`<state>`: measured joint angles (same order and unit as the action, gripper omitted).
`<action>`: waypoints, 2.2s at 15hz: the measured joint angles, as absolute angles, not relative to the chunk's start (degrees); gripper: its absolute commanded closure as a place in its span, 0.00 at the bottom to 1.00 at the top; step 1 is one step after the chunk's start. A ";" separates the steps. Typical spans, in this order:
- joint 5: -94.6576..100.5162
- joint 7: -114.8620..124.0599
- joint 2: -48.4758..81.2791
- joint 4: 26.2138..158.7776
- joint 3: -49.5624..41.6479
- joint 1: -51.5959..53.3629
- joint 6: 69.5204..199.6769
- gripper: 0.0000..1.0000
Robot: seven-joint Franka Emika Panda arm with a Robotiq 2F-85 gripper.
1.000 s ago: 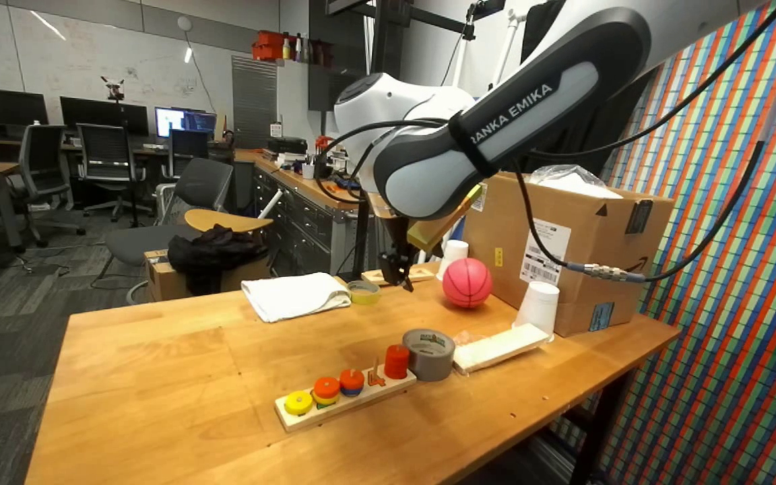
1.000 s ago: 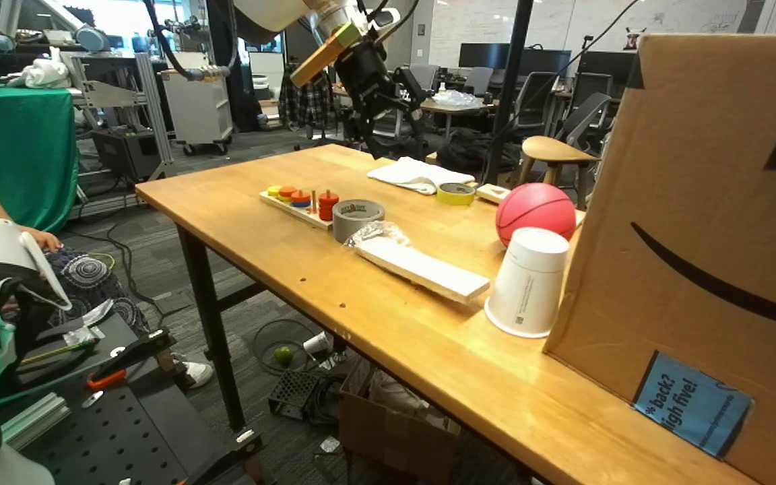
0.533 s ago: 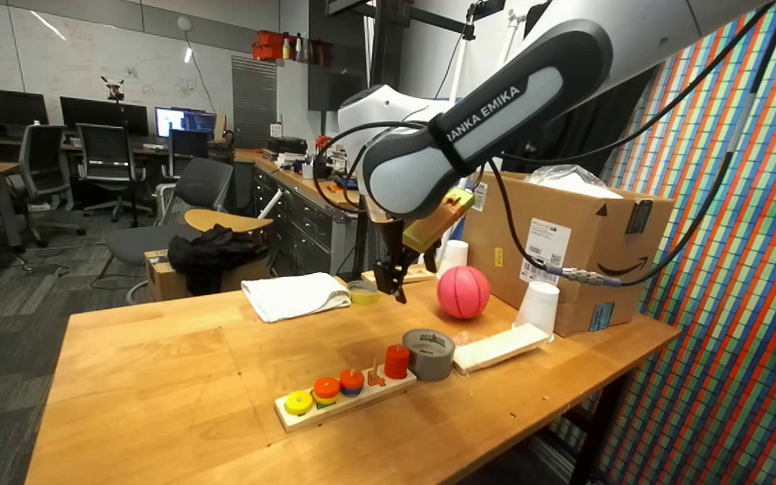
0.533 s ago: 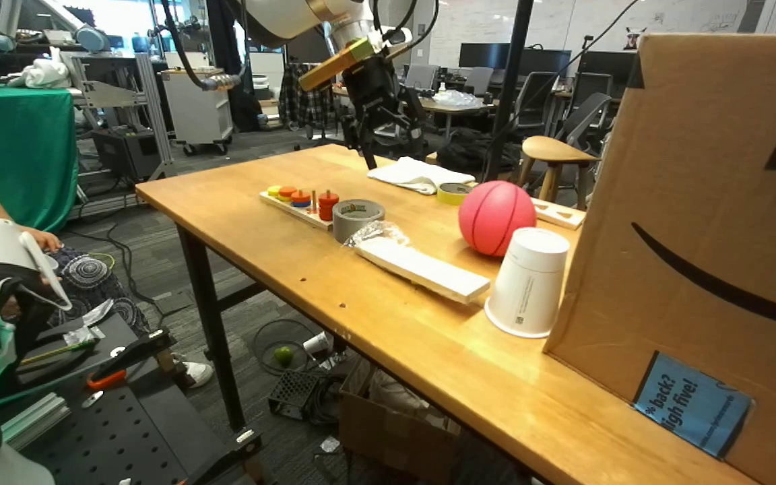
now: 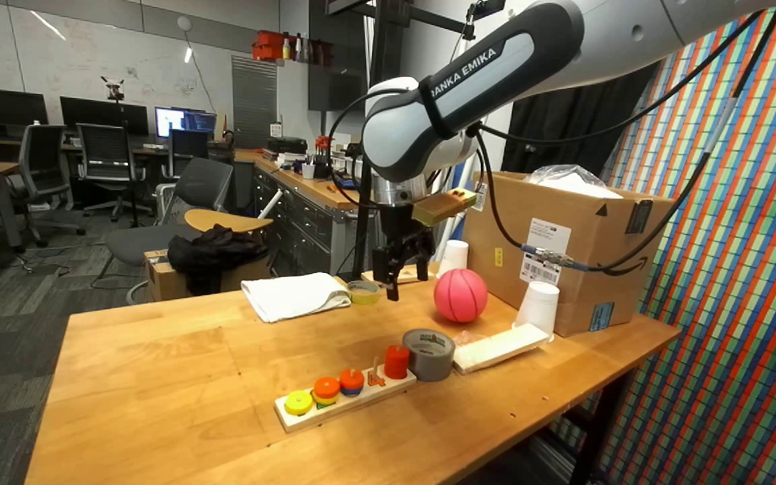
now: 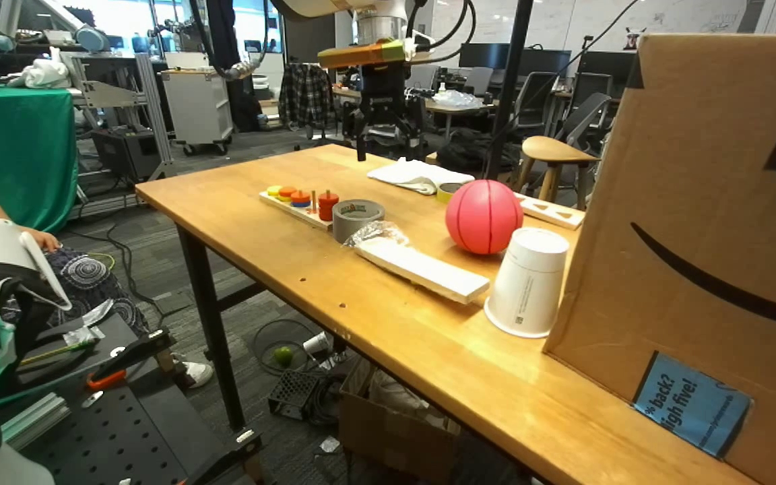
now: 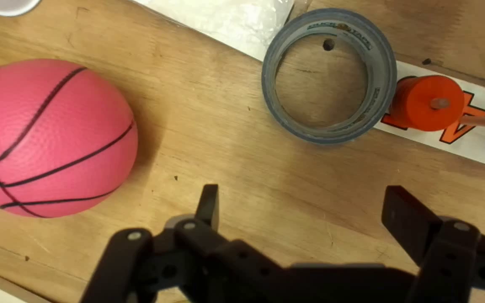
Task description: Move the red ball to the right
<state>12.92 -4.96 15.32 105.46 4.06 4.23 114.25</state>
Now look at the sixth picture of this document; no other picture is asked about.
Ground brown cardboard box under table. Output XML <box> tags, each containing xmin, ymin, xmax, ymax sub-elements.
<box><xmin>338</xmin><ymin>389</ymin><xmax>464</xmax><ymax>485</ymax></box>

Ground black metal table leg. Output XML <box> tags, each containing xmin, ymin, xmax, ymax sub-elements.
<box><xmin>175</xmin><ymin>223</ymin><xmax>265</xmax><ymax>452</ymax></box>

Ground wire mesh bowl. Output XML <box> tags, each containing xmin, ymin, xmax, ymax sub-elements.
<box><xmin>250</xmin><ymin>319</ymin><xmax>324</xmax><ymax>381</ymax></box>

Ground white folded cloth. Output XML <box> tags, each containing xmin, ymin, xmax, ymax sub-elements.
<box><xmin>367</xmin><ymin>156</ymin><xmax>478</xmax><ymax>201</ymax></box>

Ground person bare hand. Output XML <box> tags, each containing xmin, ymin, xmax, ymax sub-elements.
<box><xmin>31</xmin><ymin>229</ymin><xmax>64</xmax><ymax>257</ymax></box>

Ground round wooden stool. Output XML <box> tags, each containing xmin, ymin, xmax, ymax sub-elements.
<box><xmin>516</xmin><ymin>132</ymin><xmax>602</xmax><ymax>205</ymax></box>

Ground tall red ring stack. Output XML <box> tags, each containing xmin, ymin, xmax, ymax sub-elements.
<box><xmin>316</xmin><ymin>188</ymin><xmax>343</xmax><ymax>223</ymax></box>

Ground grey duct tape roll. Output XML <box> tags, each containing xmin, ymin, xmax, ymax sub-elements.
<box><xmin>328</xmin><ymin>196</ymin><xmax>388</xmax><ymax>246</ymax></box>

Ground pink-red rubber basketball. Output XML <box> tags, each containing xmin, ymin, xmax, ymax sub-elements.
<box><xmin>442</xmin><ymin>178</ymin><xmax>526</xmax><ymax>263</ymax></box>

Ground white shoe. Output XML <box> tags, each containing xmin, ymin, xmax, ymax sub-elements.
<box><xmin>175</xmin><ymin>358</ymin><xmax>219</xmax><ymax>389</ymax></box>

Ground large brown cardboard box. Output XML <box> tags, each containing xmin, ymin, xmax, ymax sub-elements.
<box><xmin>541</xmin><ymin>33</ymin><xmax>776</xmax><ymax>485</ymax></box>

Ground plaid shirt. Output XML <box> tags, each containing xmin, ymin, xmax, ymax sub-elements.
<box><xmin>278</xmin><ymin>60</ymin><xmax>338</xmax><ymax>139</ymax></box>

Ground orange-handled pliers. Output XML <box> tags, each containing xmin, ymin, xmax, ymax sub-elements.
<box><xmin>84</xmin><ymin>364</ymin><xmax>129</xmax><ymax>393</ymax></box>

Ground green table cloth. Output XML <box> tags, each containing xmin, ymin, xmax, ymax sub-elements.
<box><xmin>0</xmin><ymin>87</ymin><xmax>82</xmax><ymax>234</ymax></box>

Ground yellow-rimmed clear tape roll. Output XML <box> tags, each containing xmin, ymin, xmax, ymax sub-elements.
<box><xmin>433</xmin><ymin>182</ymin><xmax>474</xmax><ymax>202</ymax></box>

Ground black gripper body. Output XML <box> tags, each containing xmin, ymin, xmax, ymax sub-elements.
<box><xmin>361</xmin><ymin>66</ymin><xmax>413</xmax><ymax>129</ymax></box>

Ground pale wooden board with arrows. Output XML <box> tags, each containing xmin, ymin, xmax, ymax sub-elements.
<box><xmin>517</xmin><ymin>194</ymin><xmax>587</xmax><ymax>233</ymax></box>

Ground blue sticker on box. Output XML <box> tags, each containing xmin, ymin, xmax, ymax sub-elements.
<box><xmin>631</xmin><ymin>350</ymin><xmax>754</xmax><ymax>459</ymax></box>

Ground green and tan wrist block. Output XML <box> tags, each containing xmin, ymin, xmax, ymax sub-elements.
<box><xmin>319</xmin><ymin>39</ymin><xmax>411</xmax><ymax>71</ymax></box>

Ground white wooden ring stacker board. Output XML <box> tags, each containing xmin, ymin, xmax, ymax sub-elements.
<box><xmin>258</xmin><ymin>184</ymin><xmax>338</xmax><ymax>233</ymax></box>

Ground black vertical pole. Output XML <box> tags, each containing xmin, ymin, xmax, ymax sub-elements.
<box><xmin>485</xmin><ymin>0</ymin><xmax>537</xmax><ymax>184</ymax></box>

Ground white paper cup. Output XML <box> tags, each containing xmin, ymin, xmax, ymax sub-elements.
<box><xmin>483</xmin><ymin>223</ymin><xmax>575</xmax><ymax>343</ymax></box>

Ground white wheeled cabinet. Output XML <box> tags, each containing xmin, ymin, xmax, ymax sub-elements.
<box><xmin>159</xmin><ymin>66</ymin><xmax>237</xmax><ymax>156</ymax></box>

